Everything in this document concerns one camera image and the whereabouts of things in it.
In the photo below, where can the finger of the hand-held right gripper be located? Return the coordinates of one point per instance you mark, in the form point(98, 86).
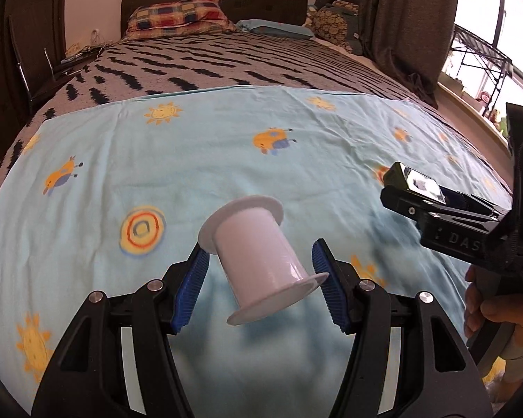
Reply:
point(470, 203)
point(412, 211)

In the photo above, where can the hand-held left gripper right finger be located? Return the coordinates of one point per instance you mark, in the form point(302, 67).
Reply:
point(331, 285)

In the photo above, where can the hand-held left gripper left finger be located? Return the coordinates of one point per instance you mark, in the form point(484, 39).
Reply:
point(191, 287)

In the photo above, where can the black box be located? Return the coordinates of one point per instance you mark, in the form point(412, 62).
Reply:
point(401, 176)

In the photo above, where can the white plastic spool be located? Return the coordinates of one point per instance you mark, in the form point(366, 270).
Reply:
point(257, 252)

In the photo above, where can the person's right hand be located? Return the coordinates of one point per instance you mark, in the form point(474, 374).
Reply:
point(473, 305)

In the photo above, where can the light blue printed sheet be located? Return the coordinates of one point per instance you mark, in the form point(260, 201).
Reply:
point(287, 148)

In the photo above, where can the metal rack outside window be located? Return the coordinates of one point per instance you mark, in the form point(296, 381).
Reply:
point(479, 48)

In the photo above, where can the brown curtain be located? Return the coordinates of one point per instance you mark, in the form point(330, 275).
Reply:
point(401, 17)

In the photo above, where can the brown patterned cushion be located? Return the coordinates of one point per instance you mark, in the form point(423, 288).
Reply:
point(335, 26)

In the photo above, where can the teal pillow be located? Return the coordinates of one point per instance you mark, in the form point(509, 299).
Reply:
point(274, 29)

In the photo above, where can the grey black patterned blanket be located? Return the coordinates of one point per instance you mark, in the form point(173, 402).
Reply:
point(222, 61)

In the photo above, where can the dark bedside table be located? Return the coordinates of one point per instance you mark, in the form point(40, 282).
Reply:
point(76, 63)

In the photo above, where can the patchwork pillow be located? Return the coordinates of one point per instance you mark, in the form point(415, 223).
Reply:
point(178, 15)

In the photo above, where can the brown wooden wardrobe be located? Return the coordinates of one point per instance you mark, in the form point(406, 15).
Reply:
point(22, 17)

